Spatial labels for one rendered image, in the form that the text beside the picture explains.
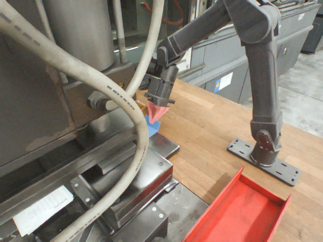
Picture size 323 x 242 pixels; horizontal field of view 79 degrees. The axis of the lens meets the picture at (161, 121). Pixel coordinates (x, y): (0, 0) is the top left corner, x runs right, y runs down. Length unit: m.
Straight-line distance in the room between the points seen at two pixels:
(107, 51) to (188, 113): 0.61
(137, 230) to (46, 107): 0.29
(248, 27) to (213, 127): 0.38
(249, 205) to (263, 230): 0.06
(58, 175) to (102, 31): 0.16
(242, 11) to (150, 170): 0.36
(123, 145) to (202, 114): 0.55
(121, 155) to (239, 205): 0.35
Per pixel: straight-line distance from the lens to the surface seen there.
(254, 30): 0.47
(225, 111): 0.84
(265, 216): 0.56
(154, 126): 0.67
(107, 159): 0.28
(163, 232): 0.46
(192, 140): 0.67
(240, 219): 0.53
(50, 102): 0.18
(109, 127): 0.29
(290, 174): 0.67
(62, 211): 0.55
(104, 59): 0.22
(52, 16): 0.20
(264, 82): 0.52
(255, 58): 0.50
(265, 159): 0.63
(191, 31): 0.56
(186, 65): 1.33
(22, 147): 0.19
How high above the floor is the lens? 1.36
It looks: 38 degrees down
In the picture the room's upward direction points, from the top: straight up
